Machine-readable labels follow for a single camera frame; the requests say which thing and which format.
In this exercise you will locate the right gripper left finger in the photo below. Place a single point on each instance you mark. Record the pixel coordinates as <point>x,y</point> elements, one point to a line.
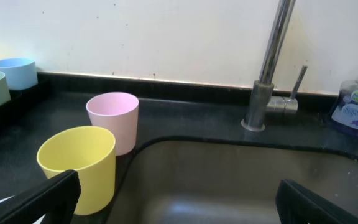
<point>42,196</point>

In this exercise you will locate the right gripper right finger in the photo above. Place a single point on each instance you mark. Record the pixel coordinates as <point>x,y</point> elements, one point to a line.
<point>300,208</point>

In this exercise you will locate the yellow cup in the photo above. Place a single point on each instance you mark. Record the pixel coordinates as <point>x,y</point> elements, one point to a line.
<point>82,155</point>

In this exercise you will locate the pink cup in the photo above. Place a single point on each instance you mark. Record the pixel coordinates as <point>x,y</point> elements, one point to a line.
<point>117,124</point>

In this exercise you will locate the steel sink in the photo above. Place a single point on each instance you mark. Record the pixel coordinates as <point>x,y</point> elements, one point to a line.
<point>228,174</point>

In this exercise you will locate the blue soap bottle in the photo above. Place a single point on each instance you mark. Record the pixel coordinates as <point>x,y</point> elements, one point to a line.
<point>353,112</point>

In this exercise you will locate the steel tap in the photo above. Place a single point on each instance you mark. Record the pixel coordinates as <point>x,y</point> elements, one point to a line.
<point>259,102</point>

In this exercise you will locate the blue cup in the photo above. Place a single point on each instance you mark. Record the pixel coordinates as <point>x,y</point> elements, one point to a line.
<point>15,74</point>

